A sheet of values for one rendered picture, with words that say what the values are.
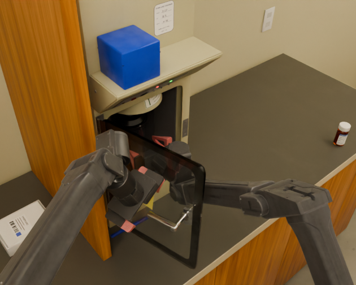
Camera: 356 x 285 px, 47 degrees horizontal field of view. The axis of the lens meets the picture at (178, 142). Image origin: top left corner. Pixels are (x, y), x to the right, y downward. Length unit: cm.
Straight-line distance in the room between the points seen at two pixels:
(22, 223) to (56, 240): 78
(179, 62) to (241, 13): 100
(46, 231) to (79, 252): 72
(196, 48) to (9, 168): 85
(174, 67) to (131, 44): 14
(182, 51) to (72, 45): 34
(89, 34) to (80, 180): 37
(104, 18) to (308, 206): 57
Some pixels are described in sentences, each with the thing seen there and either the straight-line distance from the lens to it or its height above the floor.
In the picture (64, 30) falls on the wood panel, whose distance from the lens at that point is 80.
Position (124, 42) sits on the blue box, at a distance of 90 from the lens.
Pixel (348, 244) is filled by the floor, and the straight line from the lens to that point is 269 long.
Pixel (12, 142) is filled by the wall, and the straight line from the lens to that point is 153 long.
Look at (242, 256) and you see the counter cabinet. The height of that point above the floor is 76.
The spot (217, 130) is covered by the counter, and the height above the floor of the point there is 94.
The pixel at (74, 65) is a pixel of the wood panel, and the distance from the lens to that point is 83.
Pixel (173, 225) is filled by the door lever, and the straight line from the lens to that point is 102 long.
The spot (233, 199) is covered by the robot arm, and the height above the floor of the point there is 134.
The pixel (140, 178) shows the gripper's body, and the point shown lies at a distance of 90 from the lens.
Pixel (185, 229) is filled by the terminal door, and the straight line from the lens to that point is 108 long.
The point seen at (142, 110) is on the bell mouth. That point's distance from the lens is 116.
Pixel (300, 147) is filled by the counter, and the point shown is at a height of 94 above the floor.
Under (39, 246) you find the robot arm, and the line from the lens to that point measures 59.
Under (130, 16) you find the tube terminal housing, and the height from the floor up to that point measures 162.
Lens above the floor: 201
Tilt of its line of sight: 41 degrees down
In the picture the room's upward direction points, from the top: 2 degrees clockwise
